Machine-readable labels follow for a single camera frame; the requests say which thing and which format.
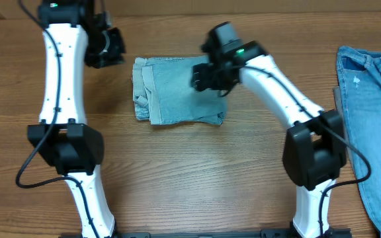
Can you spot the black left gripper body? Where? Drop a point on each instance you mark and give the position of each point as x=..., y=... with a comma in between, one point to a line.
x=104, y=51

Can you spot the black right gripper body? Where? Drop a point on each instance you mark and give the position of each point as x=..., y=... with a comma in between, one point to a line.
x=202, y=78

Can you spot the light blue denim shorts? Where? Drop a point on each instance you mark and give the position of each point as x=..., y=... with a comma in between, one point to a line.
x=163, y=95

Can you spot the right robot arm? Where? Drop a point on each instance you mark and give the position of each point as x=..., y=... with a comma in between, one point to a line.
x=312, y=157

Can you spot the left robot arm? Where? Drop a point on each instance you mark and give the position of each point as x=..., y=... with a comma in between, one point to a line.
x=75, y=36

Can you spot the blue jeans stack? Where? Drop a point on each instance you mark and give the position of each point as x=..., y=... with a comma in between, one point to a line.
x=359, y=76

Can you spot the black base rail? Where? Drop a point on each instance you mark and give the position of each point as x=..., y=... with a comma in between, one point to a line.
x=207, y=234

